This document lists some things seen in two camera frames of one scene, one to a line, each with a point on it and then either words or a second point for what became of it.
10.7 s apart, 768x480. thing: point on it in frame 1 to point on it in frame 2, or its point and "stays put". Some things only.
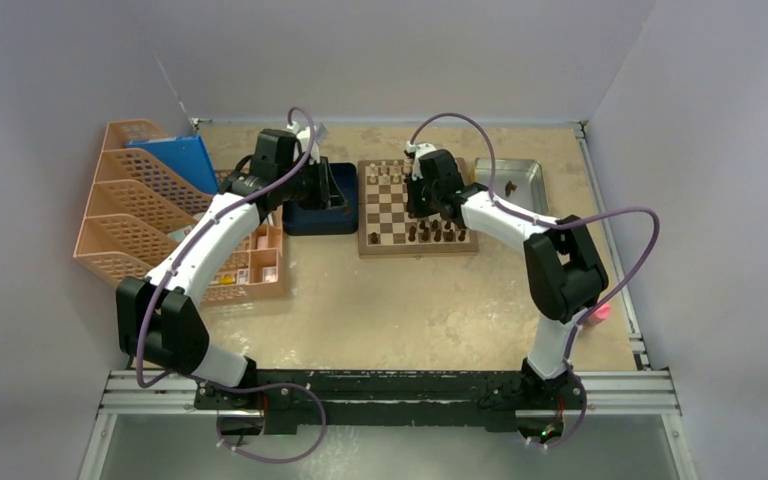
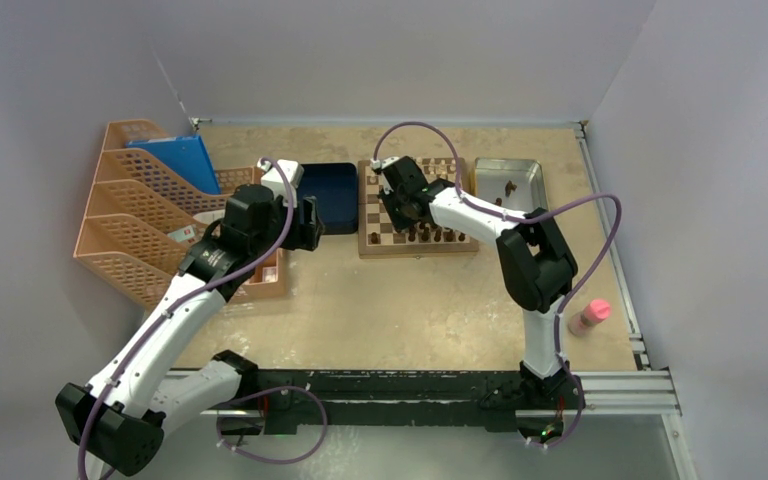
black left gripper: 326,193 to 304,234
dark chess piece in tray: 509,186 stays put
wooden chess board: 385,229 stays put
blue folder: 186,154 stays put
